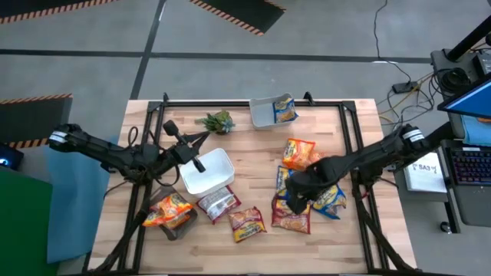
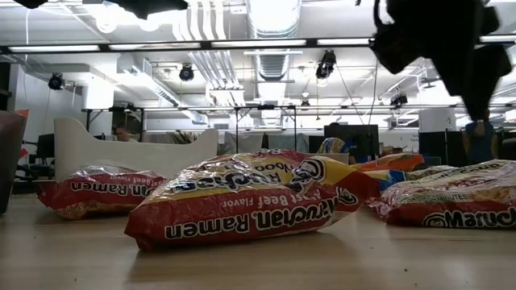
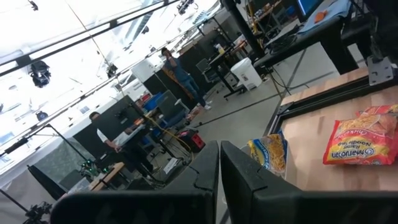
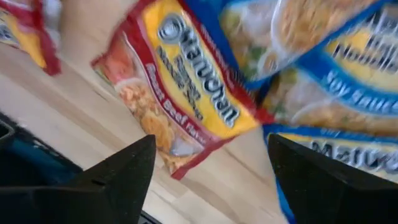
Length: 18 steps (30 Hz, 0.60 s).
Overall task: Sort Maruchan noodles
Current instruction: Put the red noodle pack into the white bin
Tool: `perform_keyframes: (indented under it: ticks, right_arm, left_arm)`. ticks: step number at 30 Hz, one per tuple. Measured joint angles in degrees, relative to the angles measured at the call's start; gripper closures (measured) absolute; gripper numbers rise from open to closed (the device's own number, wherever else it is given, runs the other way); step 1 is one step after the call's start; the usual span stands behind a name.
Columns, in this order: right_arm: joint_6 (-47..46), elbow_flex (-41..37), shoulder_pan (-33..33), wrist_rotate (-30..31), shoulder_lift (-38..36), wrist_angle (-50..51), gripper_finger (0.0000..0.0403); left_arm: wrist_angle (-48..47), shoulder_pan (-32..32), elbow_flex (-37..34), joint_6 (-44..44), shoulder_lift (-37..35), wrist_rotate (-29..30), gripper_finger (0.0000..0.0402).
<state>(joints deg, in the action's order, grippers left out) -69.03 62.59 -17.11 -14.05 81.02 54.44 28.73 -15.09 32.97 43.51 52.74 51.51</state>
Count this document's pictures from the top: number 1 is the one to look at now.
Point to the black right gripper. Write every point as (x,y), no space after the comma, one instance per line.
(301,191)

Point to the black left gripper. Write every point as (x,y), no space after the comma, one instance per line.
(184,151)

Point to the blue Maruchan noodle packet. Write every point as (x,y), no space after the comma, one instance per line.
(331,199)
(285,111)
(283,180)

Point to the red Maruchan noodle packet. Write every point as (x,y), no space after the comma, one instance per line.
(246,224)
(291,222)
(218,203)

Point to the orange Maruchan noodle packet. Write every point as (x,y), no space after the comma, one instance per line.
(316,157)
(299,153)
(174,205)
(157,220)

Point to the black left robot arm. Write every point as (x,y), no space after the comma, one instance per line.
(99,149)

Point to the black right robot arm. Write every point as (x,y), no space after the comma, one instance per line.
(368,157)

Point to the small green succulent plant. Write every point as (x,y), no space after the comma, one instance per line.
(218,122)

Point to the white plastic bin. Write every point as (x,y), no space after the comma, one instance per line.
(211,172)

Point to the grey plastic bin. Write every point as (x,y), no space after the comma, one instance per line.
(262,113)

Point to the white paper sheet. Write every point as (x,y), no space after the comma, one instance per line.
(426,176)

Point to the black hazard-striped floor mat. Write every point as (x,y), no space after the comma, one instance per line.
(245,9)
(30,5)
(30,115)

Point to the blue cloth sheet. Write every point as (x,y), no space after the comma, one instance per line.
(76,211)

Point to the black floor power adapter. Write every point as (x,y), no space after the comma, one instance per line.
(404,87)

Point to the black caster wheel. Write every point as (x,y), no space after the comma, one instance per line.
(446,227)

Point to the black diagonal stand leg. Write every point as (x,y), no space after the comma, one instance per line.
(441,132)

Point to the backlit black keyboard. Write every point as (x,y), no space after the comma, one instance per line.
(472,166)

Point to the grey laptop base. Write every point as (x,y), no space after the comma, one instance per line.
(475,207)

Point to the light blue cloth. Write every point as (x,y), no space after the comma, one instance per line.
(477,132)

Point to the grey equipment box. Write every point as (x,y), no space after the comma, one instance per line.
(437,63)

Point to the black device with blue light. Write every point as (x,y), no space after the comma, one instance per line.
(9,157)

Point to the computer monitor with blue screen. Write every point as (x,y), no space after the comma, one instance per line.
(472,103)

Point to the green floor mat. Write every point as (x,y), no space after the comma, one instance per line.
(23,230)

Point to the black power brick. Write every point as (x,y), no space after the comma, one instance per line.
(484,63)

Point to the black stand pole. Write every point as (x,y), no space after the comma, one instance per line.
(468,38)

